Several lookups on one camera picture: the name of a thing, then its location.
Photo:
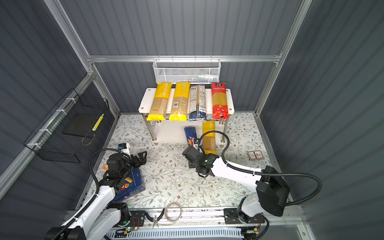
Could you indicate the white two-tier shelf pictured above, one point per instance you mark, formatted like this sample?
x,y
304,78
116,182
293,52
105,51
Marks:
x,y
172,132

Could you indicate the black wire side basket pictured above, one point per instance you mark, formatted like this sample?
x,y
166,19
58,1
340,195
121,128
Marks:
x,y
70,131

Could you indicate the yellow Pastatime bag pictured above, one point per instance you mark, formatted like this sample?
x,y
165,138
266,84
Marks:
x,y
160,102
209,140
180,102

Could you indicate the floral table mat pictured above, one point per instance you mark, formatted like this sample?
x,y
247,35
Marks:
x,y
166,174

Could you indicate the small framed card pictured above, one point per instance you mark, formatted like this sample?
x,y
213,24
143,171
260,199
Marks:
x,y
255,155

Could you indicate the blue Barilla pasta box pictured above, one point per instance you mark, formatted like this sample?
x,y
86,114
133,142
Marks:
x,y
132,186

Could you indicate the white wire wall basket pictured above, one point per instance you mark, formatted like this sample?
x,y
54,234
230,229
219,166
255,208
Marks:
x,y
191,71

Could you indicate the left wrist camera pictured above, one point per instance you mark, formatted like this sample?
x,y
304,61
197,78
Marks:
x,y
124,148

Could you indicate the black pliers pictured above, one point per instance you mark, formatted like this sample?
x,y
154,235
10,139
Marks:
x,y
155,219

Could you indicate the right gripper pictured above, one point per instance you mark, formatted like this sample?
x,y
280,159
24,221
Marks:
x,y
190,165

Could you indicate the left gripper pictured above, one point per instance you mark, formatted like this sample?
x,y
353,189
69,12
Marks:
x,y
141,160

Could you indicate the blue Barilla spaghetti box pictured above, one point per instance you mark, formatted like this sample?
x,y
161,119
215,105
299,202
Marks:
x,y
191,135

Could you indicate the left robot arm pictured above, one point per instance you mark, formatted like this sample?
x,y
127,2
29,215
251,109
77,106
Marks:
x,y
99,214

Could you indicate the clear blue spaghetti bag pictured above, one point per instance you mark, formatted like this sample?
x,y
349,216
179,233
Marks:
x,y
197,99

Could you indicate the red spaghetti bag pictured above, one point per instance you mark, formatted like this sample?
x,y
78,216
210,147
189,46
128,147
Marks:
x,y
219,100

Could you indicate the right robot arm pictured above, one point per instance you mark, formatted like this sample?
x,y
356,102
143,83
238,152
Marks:
x,y
269,190

